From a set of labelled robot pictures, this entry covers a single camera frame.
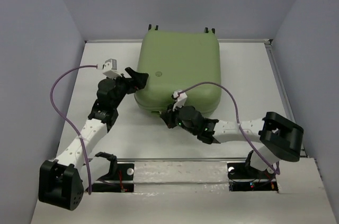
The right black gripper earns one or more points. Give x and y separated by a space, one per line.
168 116

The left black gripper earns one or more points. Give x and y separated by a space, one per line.
138 80

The green hard-shell suitcase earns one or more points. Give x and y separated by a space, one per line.
178 61

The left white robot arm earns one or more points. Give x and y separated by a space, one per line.
64 180

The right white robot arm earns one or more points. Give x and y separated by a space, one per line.
272 138

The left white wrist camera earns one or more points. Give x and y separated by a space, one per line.
110 67

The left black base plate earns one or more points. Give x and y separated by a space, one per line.
119 182

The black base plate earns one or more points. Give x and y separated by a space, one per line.
119 182
247 179

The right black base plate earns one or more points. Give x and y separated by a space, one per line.
247 179

